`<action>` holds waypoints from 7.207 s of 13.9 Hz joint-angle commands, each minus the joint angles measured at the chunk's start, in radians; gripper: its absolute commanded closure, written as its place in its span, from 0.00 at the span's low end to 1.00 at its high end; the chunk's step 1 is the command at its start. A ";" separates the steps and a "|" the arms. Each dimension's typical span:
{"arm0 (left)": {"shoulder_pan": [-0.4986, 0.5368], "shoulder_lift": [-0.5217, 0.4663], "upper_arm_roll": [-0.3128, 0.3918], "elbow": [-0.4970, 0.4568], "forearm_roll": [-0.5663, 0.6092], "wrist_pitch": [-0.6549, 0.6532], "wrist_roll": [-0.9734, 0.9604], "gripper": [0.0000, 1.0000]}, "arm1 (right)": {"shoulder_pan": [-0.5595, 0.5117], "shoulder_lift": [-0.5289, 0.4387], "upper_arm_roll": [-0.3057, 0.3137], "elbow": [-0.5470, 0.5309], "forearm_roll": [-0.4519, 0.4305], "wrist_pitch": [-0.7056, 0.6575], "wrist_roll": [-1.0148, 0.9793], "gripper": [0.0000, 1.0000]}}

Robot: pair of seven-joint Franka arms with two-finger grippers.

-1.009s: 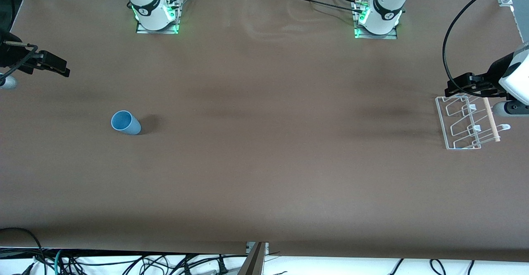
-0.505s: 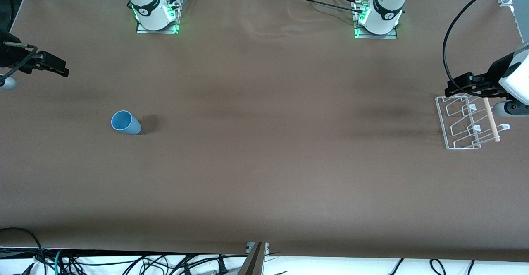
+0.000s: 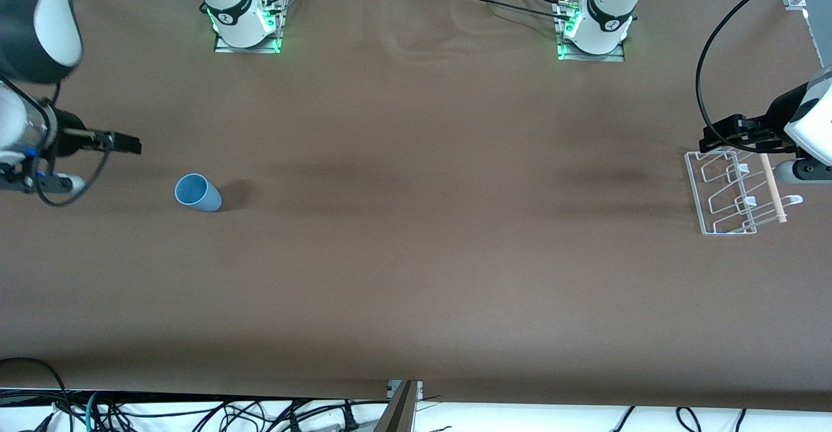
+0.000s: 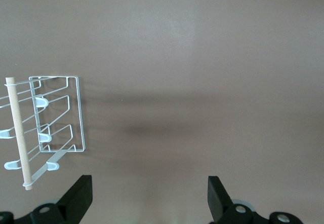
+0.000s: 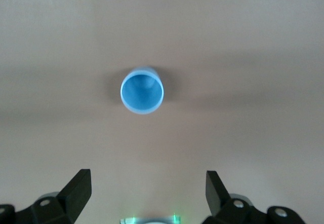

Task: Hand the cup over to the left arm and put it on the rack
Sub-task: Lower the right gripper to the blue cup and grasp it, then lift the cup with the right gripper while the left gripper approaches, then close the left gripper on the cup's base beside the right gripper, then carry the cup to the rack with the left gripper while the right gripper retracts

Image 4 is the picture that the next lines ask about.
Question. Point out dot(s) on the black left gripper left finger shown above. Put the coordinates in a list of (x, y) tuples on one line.
[(76, 198)]

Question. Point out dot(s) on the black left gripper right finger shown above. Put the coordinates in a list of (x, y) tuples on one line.
[(219, 198)]

